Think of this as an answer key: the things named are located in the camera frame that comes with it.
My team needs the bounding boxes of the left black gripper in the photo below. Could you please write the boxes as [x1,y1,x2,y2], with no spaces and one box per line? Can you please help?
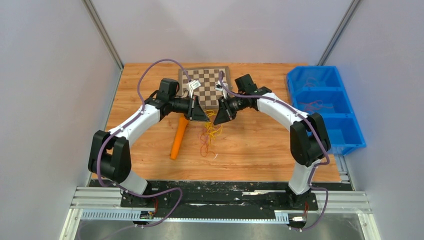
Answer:
[169,94,210,123]

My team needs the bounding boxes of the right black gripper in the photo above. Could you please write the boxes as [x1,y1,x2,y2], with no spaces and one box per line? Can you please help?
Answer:
[214,93,247,125]

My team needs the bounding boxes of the purple thin cable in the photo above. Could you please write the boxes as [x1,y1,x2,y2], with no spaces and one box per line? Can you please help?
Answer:
[299,77,335,114]

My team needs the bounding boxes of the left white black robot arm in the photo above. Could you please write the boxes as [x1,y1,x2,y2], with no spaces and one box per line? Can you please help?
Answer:
[87,78,210,207]

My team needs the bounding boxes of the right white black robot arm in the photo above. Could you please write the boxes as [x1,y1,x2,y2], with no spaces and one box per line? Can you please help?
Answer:
[213,71,331,209]

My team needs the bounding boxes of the orange carrot toy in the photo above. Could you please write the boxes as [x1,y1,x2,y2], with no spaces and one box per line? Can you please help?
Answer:
[170,116,189,160]

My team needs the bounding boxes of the wooden chessboard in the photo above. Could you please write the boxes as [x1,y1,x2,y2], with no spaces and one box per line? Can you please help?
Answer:
[186,66,233,110]

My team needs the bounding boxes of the blue three-compartment bin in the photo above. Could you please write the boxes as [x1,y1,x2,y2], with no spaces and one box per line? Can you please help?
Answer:
[286,66,367,156]

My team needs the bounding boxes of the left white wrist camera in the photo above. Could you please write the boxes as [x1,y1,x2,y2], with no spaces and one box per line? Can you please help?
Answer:
[187,79,201,98]

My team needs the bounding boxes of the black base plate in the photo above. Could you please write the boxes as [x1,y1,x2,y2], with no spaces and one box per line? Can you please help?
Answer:
[120,180,318,220]

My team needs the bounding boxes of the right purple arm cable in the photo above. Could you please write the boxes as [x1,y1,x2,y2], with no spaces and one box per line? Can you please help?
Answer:
[218,70,331,232]

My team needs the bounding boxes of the right corner aluminium post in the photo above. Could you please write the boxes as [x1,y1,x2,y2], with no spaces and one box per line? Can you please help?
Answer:
[316,0,363,66]

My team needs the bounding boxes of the corner aluminium post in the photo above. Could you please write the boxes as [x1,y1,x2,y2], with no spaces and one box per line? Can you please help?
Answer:
[82,0,124,72]
[316,0,363,66]

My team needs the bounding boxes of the aluminium frame rail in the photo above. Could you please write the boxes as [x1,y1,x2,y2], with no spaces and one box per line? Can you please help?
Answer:
[60,168,381,240]

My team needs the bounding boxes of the left corner aluminium post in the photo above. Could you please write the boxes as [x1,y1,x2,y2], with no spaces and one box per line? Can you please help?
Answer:
[82,0,124,72]

